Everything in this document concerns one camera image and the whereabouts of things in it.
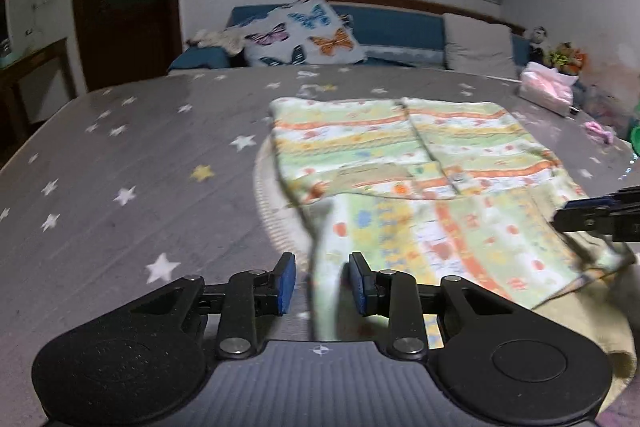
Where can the grey star-patterned tablecloth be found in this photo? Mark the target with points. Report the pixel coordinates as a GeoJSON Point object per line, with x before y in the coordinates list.
{"type": "Point", "coordinates": [150, 157]}

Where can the yellow-green patterned garment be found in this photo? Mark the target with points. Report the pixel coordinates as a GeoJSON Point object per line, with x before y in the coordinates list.
{"type": "Point", "coordinates": [450, 187]}

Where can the brown bear plush toy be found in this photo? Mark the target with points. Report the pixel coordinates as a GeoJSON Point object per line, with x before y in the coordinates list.
{"type": "Point", "coordinates": [567, 57]}

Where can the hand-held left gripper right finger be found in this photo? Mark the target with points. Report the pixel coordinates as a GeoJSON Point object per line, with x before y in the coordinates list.
{"type": "Point", "coordinates": [358, 284]}

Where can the plain beige pillow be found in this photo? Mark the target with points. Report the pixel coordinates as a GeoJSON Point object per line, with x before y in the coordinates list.
{"type": "Point", "coordinates": [480, 47]}

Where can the panda plush toy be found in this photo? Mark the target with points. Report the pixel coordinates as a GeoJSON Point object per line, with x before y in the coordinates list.
{"type": "Point", "coordinates": [537, 43]}

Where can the wooden side table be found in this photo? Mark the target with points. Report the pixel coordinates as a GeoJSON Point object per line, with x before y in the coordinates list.
{"type": "Point", "coordinates": [35, 62]}

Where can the pink hair scrunchie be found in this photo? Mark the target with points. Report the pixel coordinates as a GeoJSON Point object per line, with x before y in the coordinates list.
{"type": "Point", "coordinates": [599, 131]}

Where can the blue sofa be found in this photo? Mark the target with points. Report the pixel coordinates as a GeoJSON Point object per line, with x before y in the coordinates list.
{"type": "Point", "coordinates": [400, 29]}

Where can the small black box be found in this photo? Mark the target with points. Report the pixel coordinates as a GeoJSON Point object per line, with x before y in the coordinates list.
{"type": "Point", "coordinates": [574, 111]}

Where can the butterfly print pillow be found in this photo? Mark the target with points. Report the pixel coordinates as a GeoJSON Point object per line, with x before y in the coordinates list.
{"type": "Point", "coordinates": [305, 32]}

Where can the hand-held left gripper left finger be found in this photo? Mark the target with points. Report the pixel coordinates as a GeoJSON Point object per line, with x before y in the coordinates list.
{"type": "Point", "coordinates": [286, 284]}

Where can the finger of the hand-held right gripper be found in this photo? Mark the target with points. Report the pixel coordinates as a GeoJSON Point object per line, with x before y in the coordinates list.
{"type": "Point", "coordinates": [582, 219]}
{"type": "Point", "coordinates": [587, 203]}

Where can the pink tissue pack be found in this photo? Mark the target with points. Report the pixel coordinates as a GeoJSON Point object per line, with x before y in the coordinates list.
{"type": "Point", "coordinates": [545, 89]}

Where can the green plastic object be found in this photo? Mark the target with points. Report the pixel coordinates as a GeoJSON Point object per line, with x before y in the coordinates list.
{"type": "Point", "coordinates": [636, 139]}

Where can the beige crumpled cloth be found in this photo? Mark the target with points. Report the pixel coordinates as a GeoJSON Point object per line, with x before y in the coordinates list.
{"type": "Point", "coordinates": [215, 41]}

